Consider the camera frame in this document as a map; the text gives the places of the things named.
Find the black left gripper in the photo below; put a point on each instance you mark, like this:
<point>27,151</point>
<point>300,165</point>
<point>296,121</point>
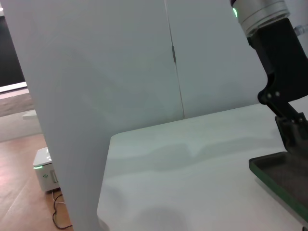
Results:
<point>284,62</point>

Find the green glasses case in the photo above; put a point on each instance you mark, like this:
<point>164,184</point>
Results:
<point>281,175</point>

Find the white box appliance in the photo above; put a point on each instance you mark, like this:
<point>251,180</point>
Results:
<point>45,175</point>

